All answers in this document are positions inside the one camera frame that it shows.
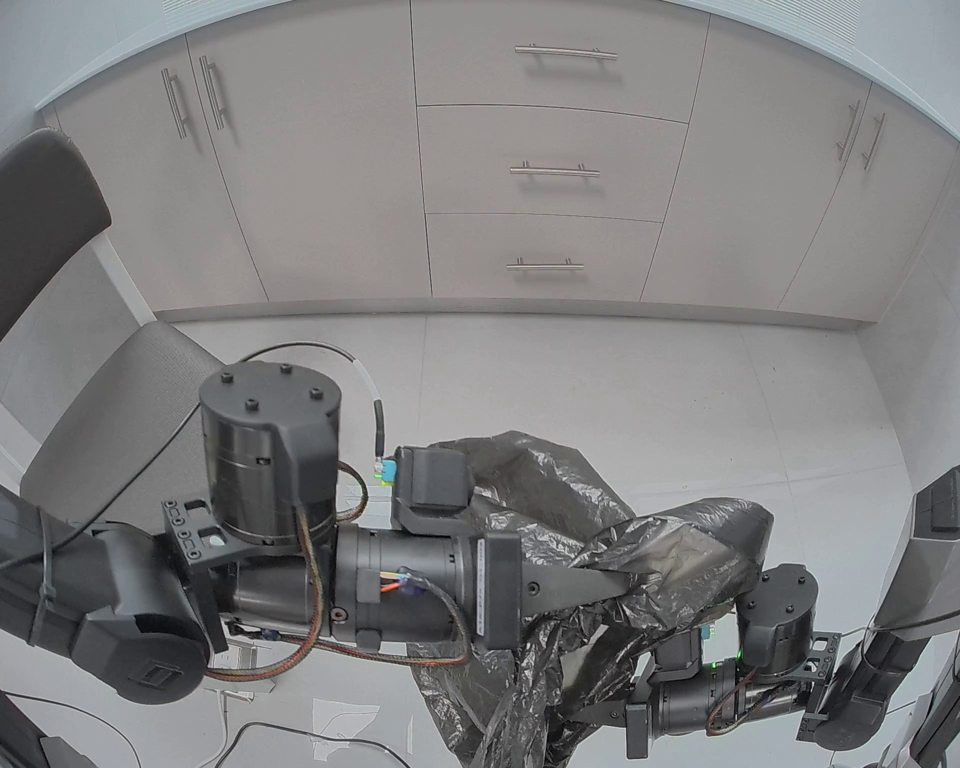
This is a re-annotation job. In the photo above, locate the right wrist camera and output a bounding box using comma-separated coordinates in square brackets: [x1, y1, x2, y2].
[651, 628, 712, 685]

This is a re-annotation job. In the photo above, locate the white cable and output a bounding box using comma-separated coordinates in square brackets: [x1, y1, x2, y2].
[202, 690, 231, 768]

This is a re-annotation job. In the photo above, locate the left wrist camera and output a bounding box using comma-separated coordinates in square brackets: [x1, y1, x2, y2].
[390, 444, 481, 538]

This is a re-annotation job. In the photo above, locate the black plastic bag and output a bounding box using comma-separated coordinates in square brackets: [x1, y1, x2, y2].
[408, 429, 775, 768]

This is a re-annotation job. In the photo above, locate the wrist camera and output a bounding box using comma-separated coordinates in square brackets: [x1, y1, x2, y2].
[390, 444, 481, 538]
[651, 628, 712, 685]

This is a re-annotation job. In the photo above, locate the grey padded chair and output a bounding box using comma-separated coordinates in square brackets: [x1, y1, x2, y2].
[0, 126, 275, 661]

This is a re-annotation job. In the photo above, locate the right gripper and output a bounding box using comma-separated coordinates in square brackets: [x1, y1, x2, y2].
[626, 663, 759, 760]

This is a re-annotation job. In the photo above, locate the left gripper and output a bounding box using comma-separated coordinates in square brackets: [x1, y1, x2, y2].
[333, 525, 633, 652]

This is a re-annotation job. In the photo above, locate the beige cabinet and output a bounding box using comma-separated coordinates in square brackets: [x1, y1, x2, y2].
[37, 0, 960, 329]

